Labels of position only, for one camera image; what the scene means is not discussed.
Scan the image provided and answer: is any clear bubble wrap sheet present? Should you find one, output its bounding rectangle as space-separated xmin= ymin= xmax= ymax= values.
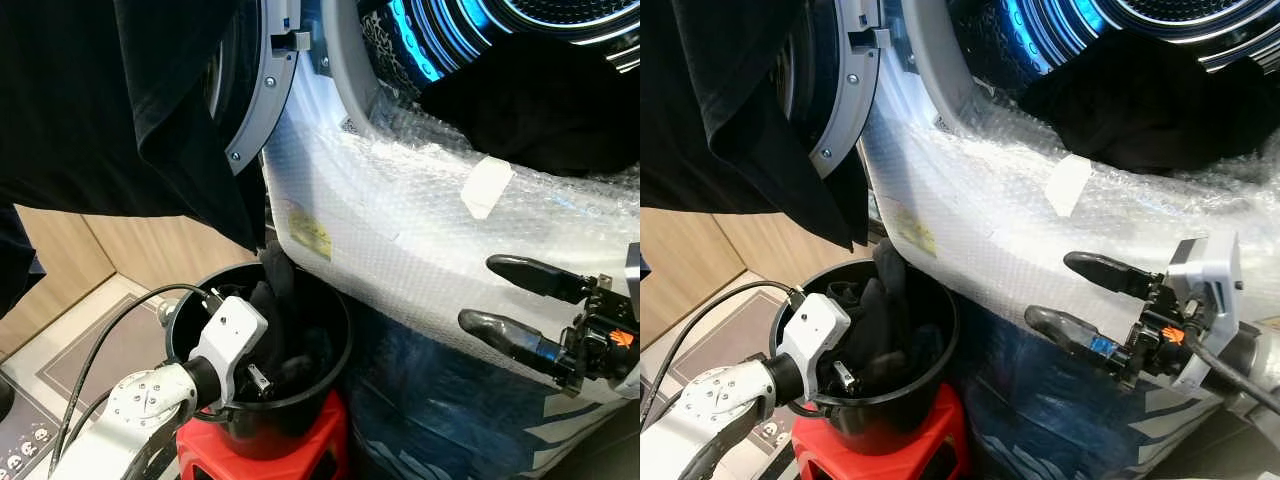
xmin=860 ymin=85 xmax=1280 ymax=401
xmin=262 ymin=92 xmax=641 ymax=403

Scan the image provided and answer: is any grey round washer door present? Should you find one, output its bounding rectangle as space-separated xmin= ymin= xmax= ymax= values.
xmin=205 ymin=0 xmax=313 ymax=178
xmin=780 ymin=0 xmax=898 ymax=181

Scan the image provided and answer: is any blue-lit steel washer drum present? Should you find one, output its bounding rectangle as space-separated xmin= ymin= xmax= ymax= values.
xmin=358 ymin=0 xmax=641 ymax=89
xmin=945 ymin=0 xmax=1280 ymax=79

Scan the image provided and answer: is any grey-brown floor mat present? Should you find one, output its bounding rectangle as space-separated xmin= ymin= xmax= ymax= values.
xmin=668 ymin=288 xmax=793 ymax=386
xmin=38 ymin=288 xmax=186 ymax=403

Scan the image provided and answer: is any small black garment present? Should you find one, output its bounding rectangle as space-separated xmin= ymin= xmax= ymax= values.
xmin=243 ymin=240 xmax=323 ymax=393
xmin=825 ymin=238 xmax=913 ymax=397

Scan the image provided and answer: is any large black hanging garment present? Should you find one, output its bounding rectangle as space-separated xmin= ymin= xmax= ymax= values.
xmin=0 ymin=0 xmax=273 ymax=253
xmin=640 ymin=0 xmax=883 ymax=253

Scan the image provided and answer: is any yellow warning sticker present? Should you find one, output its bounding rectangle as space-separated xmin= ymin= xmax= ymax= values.
xmin=884 ymin=203 xmax=939 ymax=259
xmin=288 ymin=203 xmax=334 ymax=261

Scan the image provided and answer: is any black clothes pile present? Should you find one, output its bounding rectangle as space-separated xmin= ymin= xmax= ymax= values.
xmin=1018 ymin=28 xmax=1280 ymax=178
xmin=418 ymin=33 xmax=641 ymax=178

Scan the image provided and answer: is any white tape piece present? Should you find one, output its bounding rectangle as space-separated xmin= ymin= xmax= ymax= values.
xmin=1042 ymin=154 xmax=1095 ymax=219
xmin=461 ymin=156 xmax=517 ymax=221

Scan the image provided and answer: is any dark navy hanging garment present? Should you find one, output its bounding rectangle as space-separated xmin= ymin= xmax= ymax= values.
xmin=0 ymin=203 xmax=47 ymax=317

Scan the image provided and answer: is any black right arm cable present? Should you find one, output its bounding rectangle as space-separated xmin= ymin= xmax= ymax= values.
xmin=1183 ymin=333 xmax=1280 ymax=417

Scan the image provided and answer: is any white front-load washing machine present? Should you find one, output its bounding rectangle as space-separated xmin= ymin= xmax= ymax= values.
xmin=260 ymin=0 xmax=641 ymax=403
xmin=858 ymin=0 xmax=1280 ymax=403

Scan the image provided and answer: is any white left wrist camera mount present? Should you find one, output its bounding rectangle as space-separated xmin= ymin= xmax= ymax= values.
xmin=774 ymin=292 xmax=852 ymax=403
xmin=188 ymin=296 xmax=270 ymax=403

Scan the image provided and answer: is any black plastic bucket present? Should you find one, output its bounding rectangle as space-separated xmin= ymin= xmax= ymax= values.
xmin=164 ymin=261 xmax=354 ymax=462
xmin=769 ymin=259 xmax=962 ymax=457

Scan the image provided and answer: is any dark mat with skull print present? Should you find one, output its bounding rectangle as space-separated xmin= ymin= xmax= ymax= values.
xmin=755 ymin=418 xmax=793 ymax=451
xmin=0 ymin=398 xmax=63 ymax=480

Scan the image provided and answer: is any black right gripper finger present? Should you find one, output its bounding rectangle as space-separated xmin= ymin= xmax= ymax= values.
xmin=1023 ymin=305 xmax=1142 ymax=370
xmin=1062 ymin=250 xmax=1167 ymax=300
xmin=457 ymin=310 xmax=572 ymax=377
xmin=486 ymin=254 xmax=592 ymax=305

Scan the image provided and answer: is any red plastic stool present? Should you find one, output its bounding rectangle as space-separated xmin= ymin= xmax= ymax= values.
xmin=789 ymin=384 xmax=970 ymax=480
xmin=177 ymin=389 xmax=350 ymax=480

